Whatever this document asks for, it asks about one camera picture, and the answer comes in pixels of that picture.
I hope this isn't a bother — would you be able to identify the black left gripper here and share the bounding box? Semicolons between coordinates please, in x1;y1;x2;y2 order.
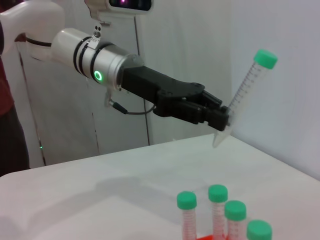
119;65;230;132

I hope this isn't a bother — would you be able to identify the green-capped test tube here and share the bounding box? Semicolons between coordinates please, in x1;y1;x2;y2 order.
211;48;279;149
246;219;274;240
176;190;198;240
223;200;248;240
207;184;229;240

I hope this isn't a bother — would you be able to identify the person in red shirt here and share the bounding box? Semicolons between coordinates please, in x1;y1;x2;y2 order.
0;21;29;177

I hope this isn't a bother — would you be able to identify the left gripper cable with plug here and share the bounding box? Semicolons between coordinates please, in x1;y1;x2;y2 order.
104;91;159;116

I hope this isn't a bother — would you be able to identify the silver head camera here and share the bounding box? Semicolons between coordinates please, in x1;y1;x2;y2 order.
84;0;153;26

